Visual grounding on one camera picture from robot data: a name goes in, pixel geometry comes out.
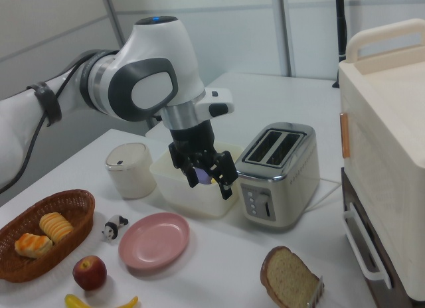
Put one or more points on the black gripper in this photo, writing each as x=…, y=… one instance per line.
x=194, y=137

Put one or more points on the brown bread slice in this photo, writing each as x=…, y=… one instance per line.
x=289, y=278

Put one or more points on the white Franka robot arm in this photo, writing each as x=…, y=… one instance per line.
x=149, y=59

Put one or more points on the silver cream two-slot toaster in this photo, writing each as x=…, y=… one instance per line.
x=282, y=188

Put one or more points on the yellow striped bread roll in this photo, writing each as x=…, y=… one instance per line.
x=56, y=226

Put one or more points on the orange topped bread roll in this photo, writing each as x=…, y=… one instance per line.
x=33, y=245

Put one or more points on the purple block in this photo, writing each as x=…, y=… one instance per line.
x=203, y=176

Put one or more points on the yellow block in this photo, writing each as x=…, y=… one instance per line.
x=215, y=180

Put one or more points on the white plastic square container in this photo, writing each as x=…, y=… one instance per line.
x=186, y=198

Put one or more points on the cream cylindrical lidded bin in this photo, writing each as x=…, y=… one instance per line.
x=131, y=175

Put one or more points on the pink plate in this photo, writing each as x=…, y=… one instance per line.
x=154, y=241

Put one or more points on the panda figurine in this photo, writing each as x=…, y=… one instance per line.
x=113, y=226

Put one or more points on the orange brown cabinet latch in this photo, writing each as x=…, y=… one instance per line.
x=345, y=135

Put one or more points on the red apple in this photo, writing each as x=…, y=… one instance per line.
x=89, y=273

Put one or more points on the silver metal toast rack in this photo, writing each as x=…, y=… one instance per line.
x=317, y=294

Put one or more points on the brown wicker basket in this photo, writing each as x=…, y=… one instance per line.
x=66, y=248

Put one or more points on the dark brown oven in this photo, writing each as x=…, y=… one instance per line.
x=372, y=241

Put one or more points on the yellow banana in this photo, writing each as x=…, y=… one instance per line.
x=76, y=302

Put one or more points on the black pole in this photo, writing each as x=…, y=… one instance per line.
x=341, y=29

